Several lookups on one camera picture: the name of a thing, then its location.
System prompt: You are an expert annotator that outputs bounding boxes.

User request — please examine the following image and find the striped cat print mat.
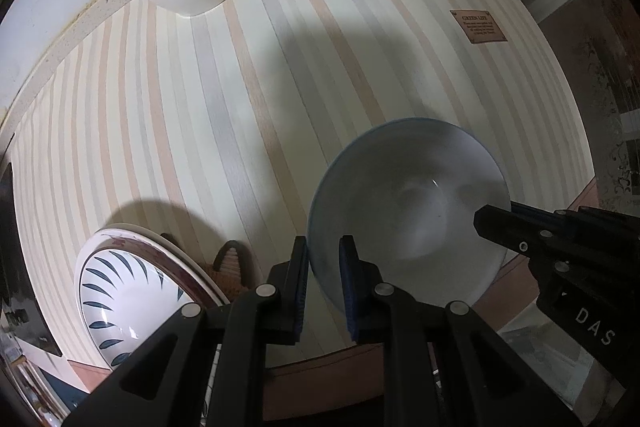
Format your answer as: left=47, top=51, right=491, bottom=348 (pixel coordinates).
left=9, top=0, right=599, bottom=370

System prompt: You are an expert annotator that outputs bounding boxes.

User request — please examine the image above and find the dark glass sliding door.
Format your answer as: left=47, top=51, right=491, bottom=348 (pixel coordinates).
left=520, top=0, right=640, bottom=218

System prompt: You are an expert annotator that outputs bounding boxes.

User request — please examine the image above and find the grey floral white plate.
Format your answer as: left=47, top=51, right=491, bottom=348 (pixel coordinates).
left=107, top=223, right=233, bottom=308

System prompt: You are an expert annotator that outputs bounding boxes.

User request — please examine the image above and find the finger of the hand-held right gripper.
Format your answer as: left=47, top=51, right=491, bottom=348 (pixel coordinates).
left=473, top=204, right=551, bottom=258
left=511, top=202, right=591, bottom=230

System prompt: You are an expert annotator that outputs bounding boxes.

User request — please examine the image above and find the pink floral white plate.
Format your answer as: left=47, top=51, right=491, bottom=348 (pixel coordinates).
left=102, top=227, right=227, bottom=308

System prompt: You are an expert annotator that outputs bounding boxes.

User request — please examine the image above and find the blue patterned white bowl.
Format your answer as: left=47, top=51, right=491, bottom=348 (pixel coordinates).
left=306, top=118, right=512, bottom=315

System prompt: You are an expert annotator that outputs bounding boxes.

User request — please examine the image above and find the wooden dish rack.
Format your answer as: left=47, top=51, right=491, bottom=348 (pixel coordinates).
left=0, top=347, right=68, bottom=427

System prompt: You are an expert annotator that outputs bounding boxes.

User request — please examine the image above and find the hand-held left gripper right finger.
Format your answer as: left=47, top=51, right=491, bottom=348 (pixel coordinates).
left=338, top=234, right=571, bottom=427

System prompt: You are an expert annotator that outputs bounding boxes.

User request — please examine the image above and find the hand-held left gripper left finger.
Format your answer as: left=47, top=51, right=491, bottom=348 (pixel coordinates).
left=65, top=235, right=311, bottom=427

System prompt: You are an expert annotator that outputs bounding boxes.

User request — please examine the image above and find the blue striped white plate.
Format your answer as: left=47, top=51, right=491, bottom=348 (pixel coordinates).
left=74, top=232, right=217, bottom=370

